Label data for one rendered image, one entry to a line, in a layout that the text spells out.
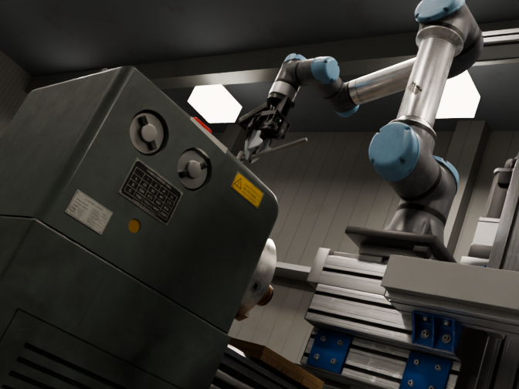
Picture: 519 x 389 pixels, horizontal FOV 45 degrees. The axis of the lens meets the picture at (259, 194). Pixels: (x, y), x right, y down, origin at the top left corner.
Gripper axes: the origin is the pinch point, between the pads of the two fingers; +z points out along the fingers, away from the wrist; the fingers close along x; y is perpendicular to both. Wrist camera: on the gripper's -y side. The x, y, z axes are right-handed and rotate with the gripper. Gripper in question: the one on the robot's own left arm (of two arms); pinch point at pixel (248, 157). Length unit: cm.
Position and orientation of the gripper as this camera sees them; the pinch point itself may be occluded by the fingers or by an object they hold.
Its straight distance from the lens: 180.9
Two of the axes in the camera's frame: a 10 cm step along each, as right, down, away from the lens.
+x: 6.1, 5.2, 6.0
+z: -3.8, 8.5, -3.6
